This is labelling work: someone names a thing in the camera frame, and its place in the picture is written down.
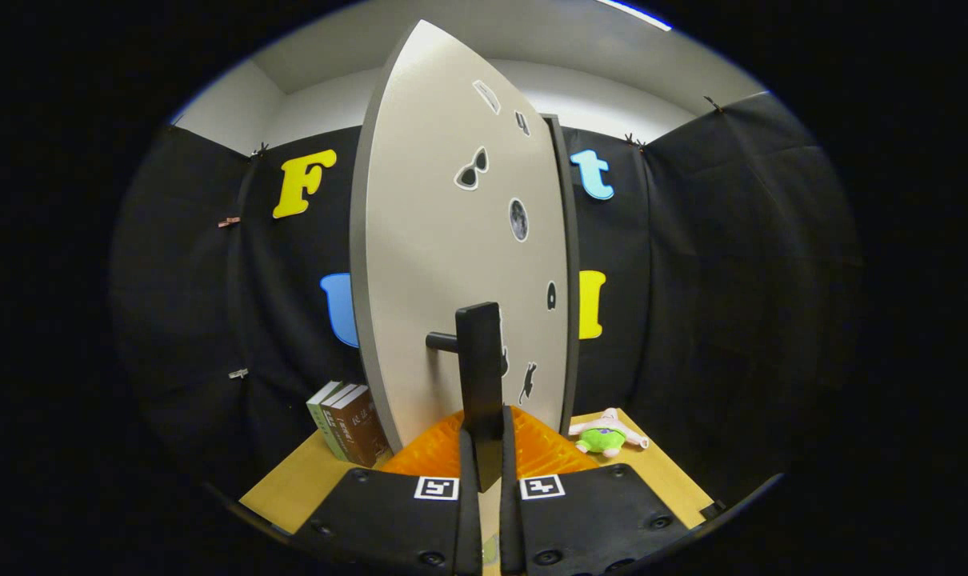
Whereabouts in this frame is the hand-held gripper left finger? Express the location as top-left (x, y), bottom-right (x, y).
top-left (290, 410), bottom-right (483, 576)

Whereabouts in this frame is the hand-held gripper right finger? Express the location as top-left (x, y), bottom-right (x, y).
top-left (498, 406), bottom-right (693, 576)

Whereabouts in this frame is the black door handle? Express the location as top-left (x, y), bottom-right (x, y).
top-left (426, 302), bottom-right (507, 493)

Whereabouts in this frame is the green and white plush toy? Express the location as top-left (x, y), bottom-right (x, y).
top-left (568, 408), bottom-right (650, 458)

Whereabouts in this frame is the brown book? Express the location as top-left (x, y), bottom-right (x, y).
top-left (330, 386), bottom-right (394, 469)

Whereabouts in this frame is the grey cabinet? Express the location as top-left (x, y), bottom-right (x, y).
top-left (542, 114), bottom-right (581, 437)

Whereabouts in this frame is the black backdrop cloth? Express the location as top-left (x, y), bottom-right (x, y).
top-left (108, 90), bottom-right (865, 513)

